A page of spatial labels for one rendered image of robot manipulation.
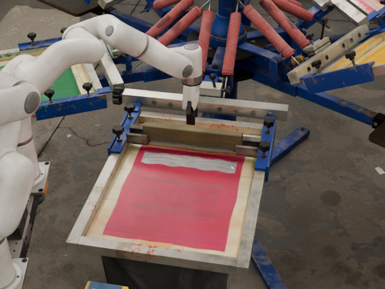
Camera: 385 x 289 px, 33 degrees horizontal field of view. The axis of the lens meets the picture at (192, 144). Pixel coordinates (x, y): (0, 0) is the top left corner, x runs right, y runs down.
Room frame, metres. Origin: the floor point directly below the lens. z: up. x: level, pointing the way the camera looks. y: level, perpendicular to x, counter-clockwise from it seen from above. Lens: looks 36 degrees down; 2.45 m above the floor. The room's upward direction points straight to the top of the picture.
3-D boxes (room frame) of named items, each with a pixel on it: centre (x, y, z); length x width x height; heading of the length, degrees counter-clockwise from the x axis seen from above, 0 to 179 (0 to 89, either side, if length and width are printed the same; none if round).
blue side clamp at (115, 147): (2.10, 0.27, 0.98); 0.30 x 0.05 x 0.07; 168
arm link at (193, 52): (2.00, 0.04, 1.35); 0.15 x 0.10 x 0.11; 126
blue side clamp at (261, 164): (1.99, -0.28, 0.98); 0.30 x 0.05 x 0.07; 168
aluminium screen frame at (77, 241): (1.81, 0.04, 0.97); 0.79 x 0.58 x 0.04; 168
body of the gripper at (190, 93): (2.02, 0.00, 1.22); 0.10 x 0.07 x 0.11; 170
